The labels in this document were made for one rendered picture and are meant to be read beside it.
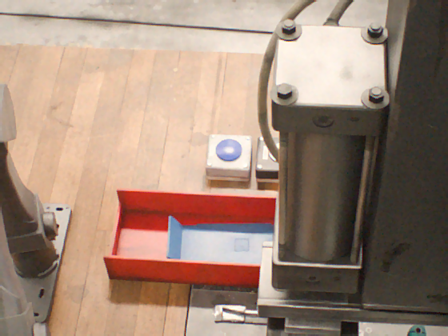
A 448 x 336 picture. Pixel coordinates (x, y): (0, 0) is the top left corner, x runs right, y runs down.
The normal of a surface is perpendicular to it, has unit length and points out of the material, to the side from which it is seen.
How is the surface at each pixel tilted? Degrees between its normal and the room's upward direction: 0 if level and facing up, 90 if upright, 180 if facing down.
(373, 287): 90
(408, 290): 90
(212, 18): 0
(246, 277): 90
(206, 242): 0
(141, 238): 0
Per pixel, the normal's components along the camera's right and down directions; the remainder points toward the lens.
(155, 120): -0.04, -0.60
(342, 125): -0.09, 0.80
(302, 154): -0.56, 0.68
